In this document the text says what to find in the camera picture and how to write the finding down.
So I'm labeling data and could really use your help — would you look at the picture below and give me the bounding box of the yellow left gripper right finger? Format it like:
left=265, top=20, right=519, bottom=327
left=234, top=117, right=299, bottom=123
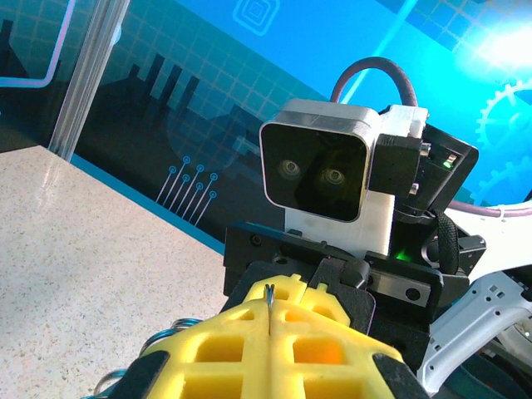
left=269, top=305, right=431, bottom=399

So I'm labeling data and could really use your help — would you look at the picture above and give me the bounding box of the blue table edge strip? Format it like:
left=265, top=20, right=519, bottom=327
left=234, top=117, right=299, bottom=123
left=70, top=152, right=228, bottom=255

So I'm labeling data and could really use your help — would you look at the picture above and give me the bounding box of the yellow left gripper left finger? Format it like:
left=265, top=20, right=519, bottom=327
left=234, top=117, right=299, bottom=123
left=94, top=282, right=272, bottom=399

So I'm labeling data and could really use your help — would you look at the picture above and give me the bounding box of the aluminium frame post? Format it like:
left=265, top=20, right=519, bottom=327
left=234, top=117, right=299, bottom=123
left=48, top=0, right=132, bottom=162

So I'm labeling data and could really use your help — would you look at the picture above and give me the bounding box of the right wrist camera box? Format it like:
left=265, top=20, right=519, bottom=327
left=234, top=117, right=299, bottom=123
left=259, top=98, right=429, bottom=255

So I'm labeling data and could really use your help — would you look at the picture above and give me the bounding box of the black braided right wrist cable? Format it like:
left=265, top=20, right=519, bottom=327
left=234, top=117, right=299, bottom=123
left=431, top=209, right=461, bottom=276

